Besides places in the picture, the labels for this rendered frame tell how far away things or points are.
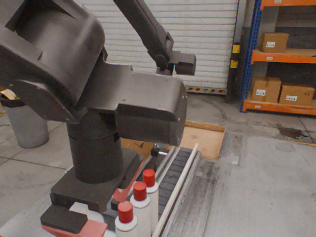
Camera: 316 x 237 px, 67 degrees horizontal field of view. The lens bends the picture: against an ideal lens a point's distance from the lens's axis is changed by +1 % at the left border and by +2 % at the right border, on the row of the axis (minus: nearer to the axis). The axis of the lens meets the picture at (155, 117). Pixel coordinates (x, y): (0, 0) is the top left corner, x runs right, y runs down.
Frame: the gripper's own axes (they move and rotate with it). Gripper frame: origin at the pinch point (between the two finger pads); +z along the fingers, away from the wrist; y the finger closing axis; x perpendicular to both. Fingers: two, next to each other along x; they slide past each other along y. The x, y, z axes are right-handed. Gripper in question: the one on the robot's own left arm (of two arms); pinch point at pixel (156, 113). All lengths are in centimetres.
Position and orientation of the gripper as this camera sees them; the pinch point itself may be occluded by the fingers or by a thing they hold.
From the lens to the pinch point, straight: 75.4
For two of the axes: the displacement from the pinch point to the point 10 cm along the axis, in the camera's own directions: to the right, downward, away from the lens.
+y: 9.7, 1.2, -2.3
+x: 1.9, 2.6, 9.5
